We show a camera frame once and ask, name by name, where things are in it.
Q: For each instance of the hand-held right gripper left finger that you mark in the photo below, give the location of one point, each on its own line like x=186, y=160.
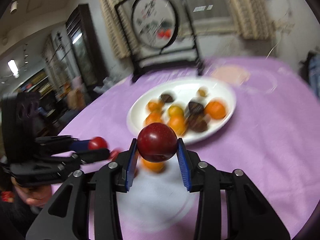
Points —
x=131, y=166

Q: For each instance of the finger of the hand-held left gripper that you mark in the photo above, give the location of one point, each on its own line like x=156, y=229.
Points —
x=80, y=145
x=95, y=155

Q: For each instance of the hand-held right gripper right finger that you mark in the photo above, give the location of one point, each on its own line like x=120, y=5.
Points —
x=182, y=166

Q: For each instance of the small orange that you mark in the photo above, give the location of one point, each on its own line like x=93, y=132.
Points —
x=178, y=125
x=152, y=118
x=153, y=105
x=152, y=167

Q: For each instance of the dark red plum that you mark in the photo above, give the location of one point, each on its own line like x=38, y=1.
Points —
x=156, y=142

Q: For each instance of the dark purple passion fruit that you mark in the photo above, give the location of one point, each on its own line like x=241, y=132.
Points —
x=167, y=97
x=197, y=123
x=195, y=107

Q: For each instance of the white oval plate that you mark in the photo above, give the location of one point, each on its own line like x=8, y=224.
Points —
x=136, y=120

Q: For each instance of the greenish orange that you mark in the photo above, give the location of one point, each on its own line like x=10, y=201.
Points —
x=175, y=110

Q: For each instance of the large orange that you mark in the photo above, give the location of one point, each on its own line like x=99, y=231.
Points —
x=215, y=109

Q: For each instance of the small yellow-green fruit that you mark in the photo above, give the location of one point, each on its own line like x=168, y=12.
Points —
x=203, y=91

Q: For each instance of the person's left hand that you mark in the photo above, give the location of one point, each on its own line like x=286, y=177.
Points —
x=35, y=195

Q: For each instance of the chair with cushion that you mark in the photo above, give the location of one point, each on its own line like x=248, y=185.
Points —
x=75, y=98

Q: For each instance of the ceiling light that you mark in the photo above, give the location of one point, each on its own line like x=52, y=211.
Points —
x=13, y=68

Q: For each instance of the clear plastic bag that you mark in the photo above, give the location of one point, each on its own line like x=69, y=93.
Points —
x=110, y=85

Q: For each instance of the purple printed tablecloth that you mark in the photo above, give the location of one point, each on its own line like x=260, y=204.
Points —
x=250, y=142

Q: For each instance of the dark wooden cabinet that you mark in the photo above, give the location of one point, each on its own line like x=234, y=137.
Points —
x=82, y=50

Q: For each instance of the striped beige curtain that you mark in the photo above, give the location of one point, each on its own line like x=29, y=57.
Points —
x=247, y=10
x=115, y=20

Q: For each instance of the framed round painting stand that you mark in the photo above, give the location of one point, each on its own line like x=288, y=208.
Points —
x=153, y=22

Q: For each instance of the blue clothes pile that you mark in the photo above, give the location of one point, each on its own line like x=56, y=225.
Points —
x=312, y=72

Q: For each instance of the window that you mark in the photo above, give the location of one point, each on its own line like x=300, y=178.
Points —
x=207, y=2

